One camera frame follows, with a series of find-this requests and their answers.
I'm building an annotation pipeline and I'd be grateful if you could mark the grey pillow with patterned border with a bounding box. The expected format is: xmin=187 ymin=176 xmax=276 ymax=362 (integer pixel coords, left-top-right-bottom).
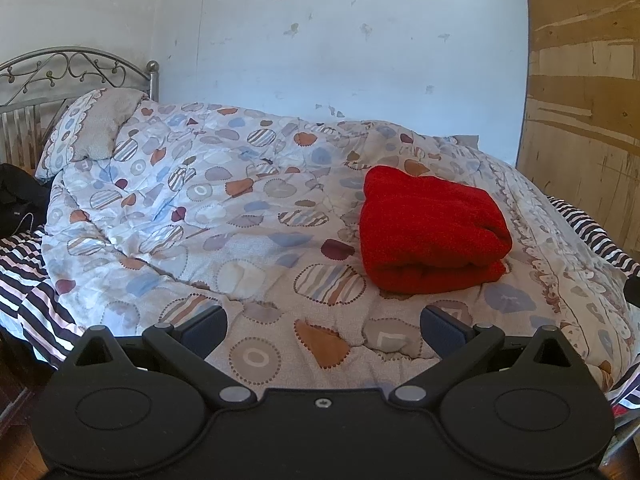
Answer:
xmin=35 ymin=87 xmax=149 ymax=184

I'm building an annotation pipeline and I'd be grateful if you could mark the striped bed sheet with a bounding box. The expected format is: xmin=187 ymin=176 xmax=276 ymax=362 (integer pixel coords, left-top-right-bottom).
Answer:
xmin=0 ymin=195 xmax=640 ymax=413

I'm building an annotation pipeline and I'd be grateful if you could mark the black bag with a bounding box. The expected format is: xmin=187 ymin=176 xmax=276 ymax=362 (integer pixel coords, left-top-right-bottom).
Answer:
xmin=0 ymin=162 xmax=52 ymax=237

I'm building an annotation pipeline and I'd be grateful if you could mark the metal bed headboard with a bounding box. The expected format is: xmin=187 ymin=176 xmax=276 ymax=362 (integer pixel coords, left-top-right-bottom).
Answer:
xmin=0 ymin=47 xmax=160 ymax=173

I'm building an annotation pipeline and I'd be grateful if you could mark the patterned quilt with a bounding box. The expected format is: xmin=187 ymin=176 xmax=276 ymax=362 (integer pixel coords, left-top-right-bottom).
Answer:
xmin=42 ymin=100 xmax=637 ymax=392

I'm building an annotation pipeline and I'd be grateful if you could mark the wooden wardrobe panel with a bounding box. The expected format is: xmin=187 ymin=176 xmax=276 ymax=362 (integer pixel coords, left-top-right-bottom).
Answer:
xmin=515 ymin=0 xmax=640 ymax=263

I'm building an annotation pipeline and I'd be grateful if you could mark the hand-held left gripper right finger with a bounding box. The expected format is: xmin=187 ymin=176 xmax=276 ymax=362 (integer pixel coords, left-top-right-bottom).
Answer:
xmin=388 ymin=305 xmax=584 ymax=409

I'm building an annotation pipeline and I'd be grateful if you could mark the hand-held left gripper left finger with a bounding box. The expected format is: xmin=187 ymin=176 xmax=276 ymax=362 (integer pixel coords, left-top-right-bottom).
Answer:
xmin=60 ymin=305 xmax=257 ymax=409

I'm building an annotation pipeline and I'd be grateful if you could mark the red knitted sweater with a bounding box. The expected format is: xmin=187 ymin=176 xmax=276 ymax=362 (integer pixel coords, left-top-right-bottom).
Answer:
xmin=358 ymin=165 xmax=514 ymax=296

